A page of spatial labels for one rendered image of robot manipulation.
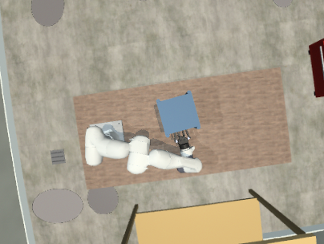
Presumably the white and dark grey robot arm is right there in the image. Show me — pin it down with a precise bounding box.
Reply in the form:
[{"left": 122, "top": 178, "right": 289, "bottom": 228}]
[{"left": 85, "top": 126, "right": 202, "bottom": 174}]

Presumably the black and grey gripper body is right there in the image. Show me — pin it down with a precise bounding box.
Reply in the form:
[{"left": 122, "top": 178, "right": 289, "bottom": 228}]
[{"left": 178, "top": 136, "right": 189, "bottom": 149}]

